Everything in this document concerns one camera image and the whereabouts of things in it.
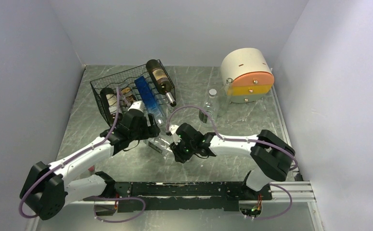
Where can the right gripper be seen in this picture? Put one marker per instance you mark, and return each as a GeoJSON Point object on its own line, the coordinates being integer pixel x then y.
{"type": "Point", "coordinates": [179, 156]}

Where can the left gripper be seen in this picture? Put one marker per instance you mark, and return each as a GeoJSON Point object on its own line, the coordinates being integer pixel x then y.
{"type": "Point", "coordinates": [150, 131]}

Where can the clear bottle silver cap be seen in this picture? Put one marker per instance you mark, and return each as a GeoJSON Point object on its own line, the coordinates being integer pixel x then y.
{"type": "Point", "coordinates": [160, 144]}

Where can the small clear glass bottle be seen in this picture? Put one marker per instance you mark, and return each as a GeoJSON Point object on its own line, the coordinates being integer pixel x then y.
{"type": "Point", "coordinates": [169, 108]}

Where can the dark green wine bottle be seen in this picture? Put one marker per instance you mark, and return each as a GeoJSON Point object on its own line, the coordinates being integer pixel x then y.
{"type": "Point", "coordinates": [110, 105]}

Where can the olive green wine bottle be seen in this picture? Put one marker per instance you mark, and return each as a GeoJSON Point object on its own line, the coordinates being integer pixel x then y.
{"type": "Point", "coordinates": [161, 80]}

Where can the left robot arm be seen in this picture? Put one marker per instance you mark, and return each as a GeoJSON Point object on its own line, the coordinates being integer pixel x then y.
{"type": "Point", "coordinates": [49, 187]}

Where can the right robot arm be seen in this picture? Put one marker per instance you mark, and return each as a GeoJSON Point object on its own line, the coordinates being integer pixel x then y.
{"type": "Point", "coordinates": [273, 157]}

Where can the tall clear empty bottle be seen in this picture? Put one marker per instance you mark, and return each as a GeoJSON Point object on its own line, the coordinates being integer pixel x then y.
{"type": "Point", "coordinates": [225, 96]}

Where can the round clear flask silver cap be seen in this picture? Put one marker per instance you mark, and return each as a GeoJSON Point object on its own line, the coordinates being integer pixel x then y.
{"type": "Point", "coordinates": [211, 107]}

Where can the cream round bread box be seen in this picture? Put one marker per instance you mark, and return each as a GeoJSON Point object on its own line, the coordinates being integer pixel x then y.
{"type": "Point", "coordinates": [249, 71]}

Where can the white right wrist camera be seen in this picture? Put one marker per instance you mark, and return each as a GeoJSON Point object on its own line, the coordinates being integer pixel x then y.
{"type": "Point", "coordinates": [173, 129]}

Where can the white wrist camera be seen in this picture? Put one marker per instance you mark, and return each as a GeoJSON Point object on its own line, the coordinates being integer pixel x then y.
{"type": "Point", "coordinates": [173, 129]}
{"type": "Point", "coordinates": [137, 106]}

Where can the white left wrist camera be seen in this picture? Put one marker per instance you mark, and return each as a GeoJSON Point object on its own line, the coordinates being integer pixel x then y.
{"type": "Point", "coordinates": [137, 106]}

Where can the black wire wine rack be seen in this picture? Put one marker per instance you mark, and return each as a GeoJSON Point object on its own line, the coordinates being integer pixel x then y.
{"type": "Point", "coordinates": [125, 79]}

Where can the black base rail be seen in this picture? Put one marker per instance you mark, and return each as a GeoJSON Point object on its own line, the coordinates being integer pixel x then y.
{"type": "Point", "coordinates": [160, 196]}

